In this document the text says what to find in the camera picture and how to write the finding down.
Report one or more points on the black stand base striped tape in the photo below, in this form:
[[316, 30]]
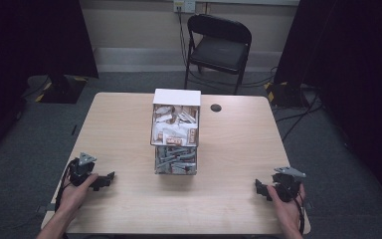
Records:
[[286, 94], [63, 90]]

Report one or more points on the pile of white brown packets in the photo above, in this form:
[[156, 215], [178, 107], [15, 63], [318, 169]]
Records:
[[175, 127]]

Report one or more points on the black folding chair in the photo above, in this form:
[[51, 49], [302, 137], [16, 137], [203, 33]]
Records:
[[220, 53]]

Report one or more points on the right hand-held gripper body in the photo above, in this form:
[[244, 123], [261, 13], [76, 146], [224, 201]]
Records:
[[286, 186]]

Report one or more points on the white wall outlet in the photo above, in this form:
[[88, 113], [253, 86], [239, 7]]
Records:
[[184, 5]]

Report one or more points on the clear plastic box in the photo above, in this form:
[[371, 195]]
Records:
[[175, 172]]

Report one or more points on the white open box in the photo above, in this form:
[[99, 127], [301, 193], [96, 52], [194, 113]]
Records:
[[177, 97]]

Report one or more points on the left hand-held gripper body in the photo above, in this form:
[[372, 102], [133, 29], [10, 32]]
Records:
[[81, 169]]

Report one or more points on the person's left hand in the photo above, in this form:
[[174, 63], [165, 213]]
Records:
[[74, 195]]

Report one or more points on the person's right hand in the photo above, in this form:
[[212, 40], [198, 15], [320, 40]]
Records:
[[286, 212]]

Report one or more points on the pile of grey packets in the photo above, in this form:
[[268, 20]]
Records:
[[175, 160]]

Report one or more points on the dark curtain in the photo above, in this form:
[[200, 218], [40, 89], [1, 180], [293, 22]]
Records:
[[354, 66], [30, 40]]

